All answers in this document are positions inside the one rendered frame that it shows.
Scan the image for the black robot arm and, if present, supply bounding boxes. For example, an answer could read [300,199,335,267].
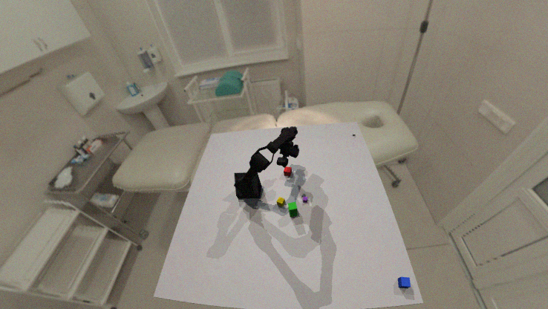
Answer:
[234,126,299,195]

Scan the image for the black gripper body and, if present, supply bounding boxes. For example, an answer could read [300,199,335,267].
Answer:
[276,141,293,166]

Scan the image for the blue block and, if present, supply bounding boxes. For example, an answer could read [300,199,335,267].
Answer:
[398,277,411,288]

